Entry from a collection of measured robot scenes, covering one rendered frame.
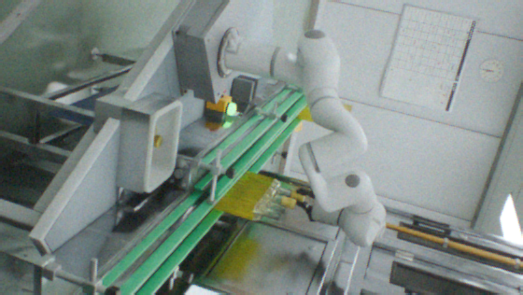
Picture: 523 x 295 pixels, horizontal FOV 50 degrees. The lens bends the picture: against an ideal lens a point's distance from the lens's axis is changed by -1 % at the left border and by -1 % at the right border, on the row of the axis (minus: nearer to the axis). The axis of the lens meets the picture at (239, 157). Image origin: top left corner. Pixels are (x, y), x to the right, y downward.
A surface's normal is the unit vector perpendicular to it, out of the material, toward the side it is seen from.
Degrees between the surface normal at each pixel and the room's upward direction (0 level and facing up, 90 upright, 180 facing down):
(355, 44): 90
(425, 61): 90
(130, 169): 90
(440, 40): 90
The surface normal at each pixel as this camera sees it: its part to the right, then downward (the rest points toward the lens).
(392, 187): -0.33, 0.32
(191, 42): -0.36, 0.74
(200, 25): -0.03, -0.62
